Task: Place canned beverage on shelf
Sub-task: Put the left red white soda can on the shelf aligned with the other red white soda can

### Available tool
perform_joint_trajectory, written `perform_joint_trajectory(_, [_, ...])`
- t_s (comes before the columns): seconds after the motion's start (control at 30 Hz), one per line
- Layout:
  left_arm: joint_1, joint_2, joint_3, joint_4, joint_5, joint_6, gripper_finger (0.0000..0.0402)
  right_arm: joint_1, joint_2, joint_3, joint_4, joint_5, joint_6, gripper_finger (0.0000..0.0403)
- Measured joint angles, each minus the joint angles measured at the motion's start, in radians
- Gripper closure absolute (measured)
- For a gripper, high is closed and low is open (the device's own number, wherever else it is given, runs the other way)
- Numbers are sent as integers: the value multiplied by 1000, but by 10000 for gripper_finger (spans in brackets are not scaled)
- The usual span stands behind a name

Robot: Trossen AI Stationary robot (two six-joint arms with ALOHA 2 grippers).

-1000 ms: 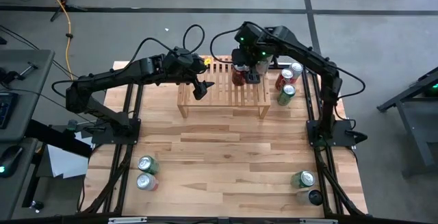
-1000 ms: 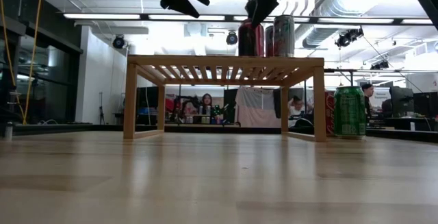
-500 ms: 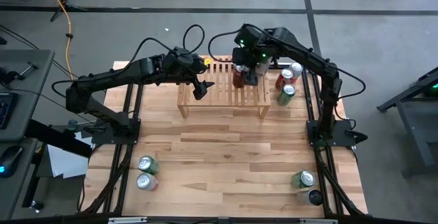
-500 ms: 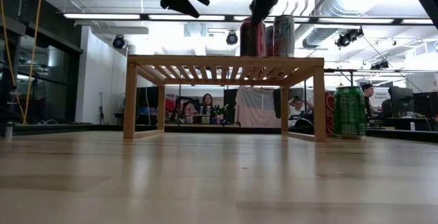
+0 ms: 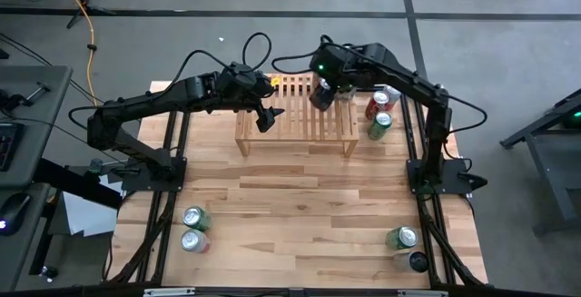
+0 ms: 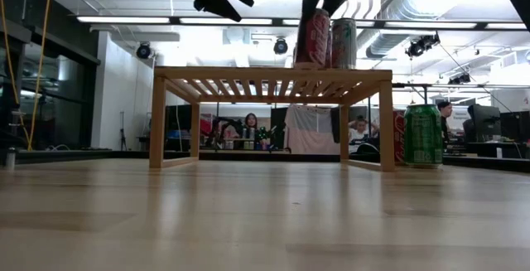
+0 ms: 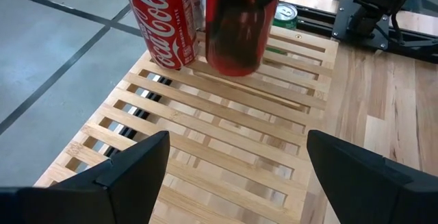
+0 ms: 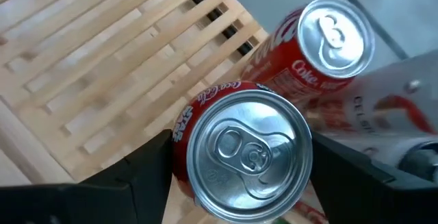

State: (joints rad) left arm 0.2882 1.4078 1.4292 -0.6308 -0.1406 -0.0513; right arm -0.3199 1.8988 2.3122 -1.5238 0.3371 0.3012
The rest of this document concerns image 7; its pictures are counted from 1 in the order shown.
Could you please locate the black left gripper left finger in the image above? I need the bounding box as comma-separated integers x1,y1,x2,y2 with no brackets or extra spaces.
0,130,171,224

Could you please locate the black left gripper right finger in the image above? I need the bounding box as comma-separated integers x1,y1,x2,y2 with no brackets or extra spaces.
306,129,438,224

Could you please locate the green Sprite can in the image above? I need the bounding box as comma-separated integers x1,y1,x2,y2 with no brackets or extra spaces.
272,1,299,32

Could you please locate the red Coca-Cola Star Wars can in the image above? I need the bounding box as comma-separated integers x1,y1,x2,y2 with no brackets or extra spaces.
204,0,280,77

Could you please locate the wooden slatted shelf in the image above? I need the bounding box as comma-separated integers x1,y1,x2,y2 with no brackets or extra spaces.
32,25,339,224

